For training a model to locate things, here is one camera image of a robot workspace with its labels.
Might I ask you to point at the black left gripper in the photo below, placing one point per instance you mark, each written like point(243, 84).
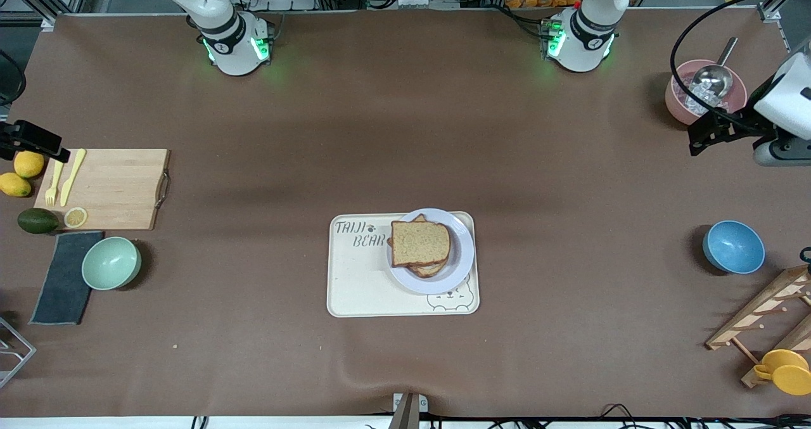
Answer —
point(743, 127)

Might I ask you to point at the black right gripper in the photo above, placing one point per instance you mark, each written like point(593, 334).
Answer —
point(19, 136)

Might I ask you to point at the round white plate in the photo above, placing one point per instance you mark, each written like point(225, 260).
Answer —
point(461, 251)

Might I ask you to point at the toast with fried egg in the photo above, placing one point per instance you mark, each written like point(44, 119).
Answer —
point(427, 272)

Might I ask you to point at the fried egg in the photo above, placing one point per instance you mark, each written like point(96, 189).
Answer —
point(427, 266)

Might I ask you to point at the round yellow lemon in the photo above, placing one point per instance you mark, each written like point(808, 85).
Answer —
point(29, 166)

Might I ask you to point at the lemon slice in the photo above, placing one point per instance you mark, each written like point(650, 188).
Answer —
point(75, 217)

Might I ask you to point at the blue bowl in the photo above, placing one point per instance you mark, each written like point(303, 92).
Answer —
point(734, 247)

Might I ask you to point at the clear ice cubes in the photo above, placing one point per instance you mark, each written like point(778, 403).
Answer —
point(700, 99)

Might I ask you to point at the dark grey cloth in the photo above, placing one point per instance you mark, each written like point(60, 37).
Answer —
point(63, 289)

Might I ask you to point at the pink bowl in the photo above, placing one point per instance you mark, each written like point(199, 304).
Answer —
point(673, 106)

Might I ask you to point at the wooden cup rack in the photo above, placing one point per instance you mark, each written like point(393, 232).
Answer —
point(766, 308)

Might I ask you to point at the cream tray with bear print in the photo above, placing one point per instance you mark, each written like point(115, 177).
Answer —
point(358, 283)

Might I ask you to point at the metal scoop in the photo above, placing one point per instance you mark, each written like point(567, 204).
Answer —
point(713, 79)

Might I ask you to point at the oval yellow lemon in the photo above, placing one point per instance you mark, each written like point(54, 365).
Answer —
point(14, 185)

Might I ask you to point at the mint green bowl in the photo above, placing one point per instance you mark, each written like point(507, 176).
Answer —
point(111, 263)

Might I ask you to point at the yellow cup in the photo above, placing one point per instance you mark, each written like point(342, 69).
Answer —
point(785, 372)

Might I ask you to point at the wooden cutting board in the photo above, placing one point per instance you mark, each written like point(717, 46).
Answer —
point(114, 188)

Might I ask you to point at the plain brown bread slice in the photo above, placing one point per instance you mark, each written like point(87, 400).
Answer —
point(419, 243)

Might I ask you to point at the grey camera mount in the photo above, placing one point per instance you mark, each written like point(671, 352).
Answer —
point(405, 411)

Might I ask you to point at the yellow plastic knife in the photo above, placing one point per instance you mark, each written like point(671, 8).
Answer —
point(71, 179)

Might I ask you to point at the green avocado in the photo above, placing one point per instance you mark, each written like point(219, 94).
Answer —
point(38, 220)

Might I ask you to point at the yellow plastic fork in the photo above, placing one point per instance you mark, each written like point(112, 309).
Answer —
point(55, 182)

